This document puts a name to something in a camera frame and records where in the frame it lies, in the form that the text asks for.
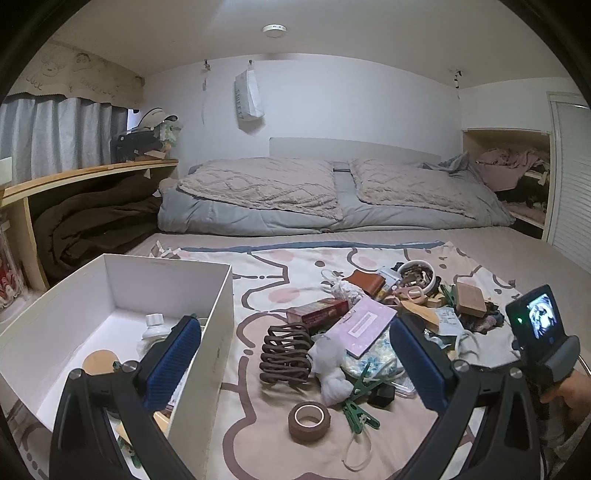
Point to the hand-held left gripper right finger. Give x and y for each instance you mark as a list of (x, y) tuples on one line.
[(420, 364)]

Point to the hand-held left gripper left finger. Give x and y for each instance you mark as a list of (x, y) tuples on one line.
[(173, 360)]

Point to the white cardboard box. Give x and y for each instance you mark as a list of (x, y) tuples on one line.
[(203, 323)]

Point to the person's right forearm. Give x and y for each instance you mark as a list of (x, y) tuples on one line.
[(565, 445)]

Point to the person's right hand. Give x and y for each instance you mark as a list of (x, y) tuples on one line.
[(577, 397)]

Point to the small white bottle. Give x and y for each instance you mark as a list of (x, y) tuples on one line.
[(153, 325)]

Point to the floral cloth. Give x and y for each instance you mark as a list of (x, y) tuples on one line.
[(376, 360)]

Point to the white paper slip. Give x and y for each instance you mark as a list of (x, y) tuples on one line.
[(449, 321)]

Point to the green clothespin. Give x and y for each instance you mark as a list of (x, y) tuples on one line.
[(448, 295), (360, 417), (128, 454), (362, 381)]

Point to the pink card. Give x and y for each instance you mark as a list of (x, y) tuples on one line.
[(364, 325)]

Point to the round wooden lid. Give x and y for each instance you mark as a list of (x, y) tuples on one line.
[(99, 363)]

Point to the dark cloth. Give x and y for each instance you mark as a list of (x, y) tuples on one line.
[(485, 319)]

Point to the brown rectangular block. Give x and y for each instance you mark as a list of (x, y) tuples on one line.
[(471, 299)]

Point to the white bowl with small bits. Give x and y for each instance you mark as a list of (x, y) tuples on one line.
[(418, 275)]

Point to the crumpled white plastic bag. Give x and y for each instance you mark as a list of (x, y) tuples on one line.
[(330, 369)]

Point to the white loop band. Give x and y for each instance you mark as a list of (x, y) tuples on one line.
[(368, 445)]

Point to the brown leather wallet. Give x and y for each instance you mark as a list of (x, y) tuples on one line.
[(364, 281)]

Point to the brown hair claw clip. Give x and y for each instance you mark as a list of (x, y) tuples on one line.
[(284, 355)]

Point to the red-brown box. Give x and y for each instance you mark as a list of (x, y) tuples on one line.
[(318, 311)]

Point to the beige bed sheet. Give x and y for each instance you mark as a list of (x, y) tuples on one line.
[(508, 249)]

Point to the brown tape roll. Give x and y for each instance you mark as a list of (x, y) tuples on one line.
[(308, 422)]

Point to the printed blanket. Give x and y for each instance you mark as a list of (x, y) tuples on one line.
[(277, 277)]

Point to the grey folded duvet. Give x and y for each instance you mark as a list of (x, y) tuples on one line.
[(415, 217), (207, 214)]

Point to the dark brown blanket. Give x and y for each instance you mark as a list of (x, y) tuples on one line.
[(92, 221)]

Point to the white louvered door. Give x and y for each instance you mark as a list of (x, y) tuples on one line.
[(572, 184)]

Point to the beige quilted blanket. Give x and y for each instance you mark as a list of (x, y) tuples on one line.
[(415, 184), (258, 187)]

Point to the clear storage box with dolls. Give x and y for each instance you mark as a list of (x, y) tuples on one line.
[(9, 277)]

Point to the pink clothes pile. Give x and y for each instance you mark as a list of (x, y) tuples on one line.
[(508, 166)]

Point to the wooden shelf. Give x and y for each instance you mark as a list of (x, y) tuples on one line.
[(92, 171)]

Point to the black case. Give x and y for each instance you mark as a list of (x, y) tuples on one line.
[(134, 143)]

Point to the white cap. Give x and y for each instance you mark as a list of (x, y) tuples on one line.
[(154, 117)]

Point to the grey curtain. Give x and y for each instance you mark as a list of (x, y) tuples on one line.
[(60, 134)]

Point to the hanging white bag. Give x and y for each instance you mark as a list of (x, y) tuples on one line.
[(249, 94)]

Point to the cream printed valance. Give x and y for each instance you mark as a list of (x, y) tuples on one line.
[(83, 74)]

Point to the round ceiling light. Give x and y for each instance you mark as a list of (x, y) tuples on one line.
[(275, 28)]

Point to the wooden wall niche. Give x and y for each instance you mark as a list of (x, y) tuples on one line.
[(508, 136)]

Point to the wall hook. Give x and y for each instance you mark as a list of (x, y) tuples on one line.
[(457, 77), (207, 64)]

